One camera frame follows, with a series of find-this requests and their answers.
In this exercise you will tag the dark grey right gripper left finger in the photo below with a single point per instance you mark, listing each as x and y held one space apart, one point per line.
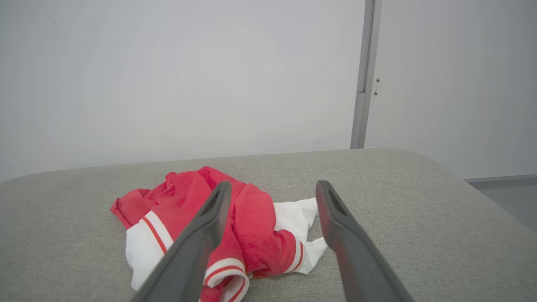
197 247

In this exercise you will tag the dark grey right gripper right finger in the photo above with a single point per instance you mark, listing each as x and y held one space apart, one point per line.
352 251

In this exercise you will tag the red and white garment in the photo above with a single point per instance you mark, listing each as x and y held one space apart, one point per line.
184 197

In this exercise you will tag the grey baseboard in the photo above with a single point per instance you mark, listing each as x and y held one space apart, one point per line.
503 181

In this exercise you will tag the grey vertical wall strip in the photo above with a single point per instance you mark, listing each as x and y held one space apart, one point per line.
363 105

